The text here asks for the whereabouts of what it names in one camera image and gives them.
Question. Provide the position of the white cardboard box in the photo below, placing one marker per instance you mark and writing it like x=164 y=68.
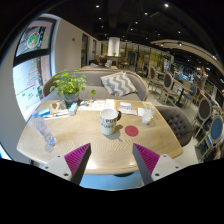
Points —
x=110 y=103

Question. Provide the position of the blue and white small box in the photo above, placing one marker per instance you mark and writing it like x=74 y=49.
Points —
x=44 y=112

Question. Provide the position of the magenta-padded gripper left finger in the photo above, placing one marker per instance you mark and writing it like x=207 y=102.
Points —
x=77 y=158

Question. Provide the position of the window with festive stickers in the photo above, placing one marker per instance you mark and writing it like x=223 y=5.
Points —
x=31 y=76

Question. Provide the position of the grey white chevron cushion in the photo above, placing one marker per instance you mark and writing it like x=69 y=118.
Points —
x=118 y=84

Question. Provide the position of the green potted plant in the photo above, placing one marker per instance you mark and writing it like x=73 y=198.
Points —
x=69 y=85

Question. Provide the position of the white paper napkin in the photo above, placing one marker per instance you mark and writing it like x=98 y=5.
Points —
x=140 y=112

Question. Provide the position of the white mug with black print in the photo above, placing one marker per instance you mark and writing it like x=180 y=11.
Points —
x=108 y=122

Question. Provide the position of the white and blue flat packet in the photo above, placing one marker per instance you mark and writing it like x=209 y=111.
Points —
x=126 y=106

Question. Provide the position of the grey curved sofa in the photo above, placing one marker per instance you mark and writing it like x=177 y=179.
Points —
x=91 y=78

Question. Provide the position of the small light blue box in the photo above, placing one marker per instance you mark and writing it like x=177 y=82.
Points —
x=72 y=109

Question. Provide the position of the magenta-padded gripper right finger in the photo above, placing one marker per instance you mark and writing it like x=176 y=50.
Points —
x=146 y=159

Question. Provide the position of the flat round red coaster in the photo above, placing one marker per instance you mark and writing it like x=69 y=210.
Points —
x=131 y=131

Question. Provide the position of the clear blue-capped water bottle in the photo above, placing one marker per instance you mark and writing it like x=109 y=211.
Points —
x=42 y=128

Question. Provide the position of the dark grey tufted armchair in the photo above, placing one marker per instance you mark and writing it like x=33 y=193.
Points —
x=176 y=125

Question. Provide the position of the person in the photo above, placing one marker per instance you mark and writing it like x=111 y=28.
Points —
x=101 y=62

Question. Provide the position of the group of dining chairs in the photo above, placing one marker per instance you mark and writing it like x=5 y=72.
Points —
x=204 y=111

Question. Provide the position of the group of ceiling spotlights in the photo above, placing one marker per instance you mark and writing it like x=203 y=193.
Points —
x=166 y=5

